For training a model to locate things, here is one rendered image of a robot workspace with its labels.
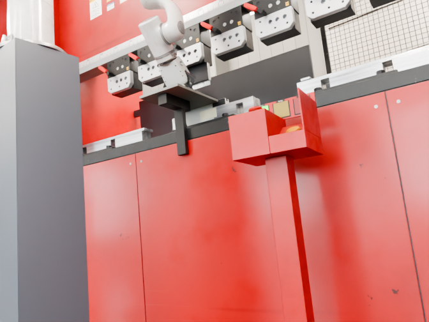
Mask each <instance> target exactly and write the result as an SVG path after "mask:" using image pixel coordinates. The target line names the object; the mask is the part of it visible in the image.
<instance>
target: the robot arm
mask: <svg viewBox="0 0 429 322"><path fill-rule="evenodd" d="M140 2H141V4H142V6H143V7H144V8H145V9H147V10H161V9H162V10H165V11H166V12H167V21H166V22H165V23H163V22H162V21H161V20H160V18H159V16H157V15H156V16H153V17H150V18H148V19H146V20H145V21H143V22H141V23H140V24H139V29H140V31H141V33H142V35H143V37H144V39H145V41H146V42H147V44H148V46H149V48H150V50H151V52H152V54H153V56H154V58H155V60H156V62H157V64H159V65H158V66H159V69H160V73H161V75H162V78H163V81H164V85H163V88H165V87H167V86H171V85H173V84H177V83H178V84H184V85H185V86H186V87H188V88H191V89H193V88H192V86H193V83H194V80H195V76H194V75H192V74H190V73H189V71H188V69H187V67H186V65H185V64H184V62H183V60H182V59H181V58H180V57H179V56H178V57H177V56H175V55H176V54H177V50H175V48H174V46H173V43H174V42H177V41H179V40H181V39H182V38H183V37H184V34H185V29H184V20H183V15H182V13H181V10H180V8H179V6H178V5H177V4H176V3H175V2H173V1H171V0H140ZM15 37H16V38H20V39H22V40H25V41H29V42H32V43H35V44H38V45H42V46H44V47H48V48H50V49H54V50H58V51H60V52H64V53H66V52H65V51H64V50H63V49H61V48H60V47H58V46H56V45H55V43H54V1H53V0H7V36H6V35H3V36H2V38H1V43H0V48H1V47H3V46H4V45H6V44H7V43H8V42H10V41H11V40H13V39H14V38H15ZM188 79H191V81H189V80H188Z"/></svg>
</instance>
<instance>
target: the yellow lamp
mask: <svg viewBox="0 0 429 322"><path fill-rule="evenodd" d="M273 107H274V113H275V114H276V115H277V116H279V117H281V118H282V117H285V116H290V113H289V104H288V100H287V101H284V102H279V103H274V104H273Z"/></svg>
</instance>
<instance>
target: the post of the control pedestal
mask: <svg viewBox="0 0 429 322"><path fill-rule="evenodd" d="M265 163H266V172H267V183H268V189H269V199H270V205H271V215H272V221H273V231H274V238H275V247H276V258H277V264H278V274H279V280H280V290H281V296H282V306H283V316H284V322H315V320H314V315H313V305H312V296H311V291H310V281H309V276H308V267H307V261H306V252H305V243H304V237H303V228H302V223H301V213H300V208H299V199H298V193H297V184H296V175H295V169H294V160H293V157H290V156H287V155H282V156H277V157H271V158H266V159H265Z"/></svg>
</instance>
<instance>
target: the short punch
mask: <svg viewBox="0 0 429 322"><path fill-rule="evenodd" d="M188 71H189V73H190V74H192V75H194V76H195V80H194V83H193V86H192V88H193V89H199V88H202V87H204V86H208V85H210V80H211V72H210V65H209V63H203V64H201V65H198V66H194V67H193V68H189V69H188Z"/></svg>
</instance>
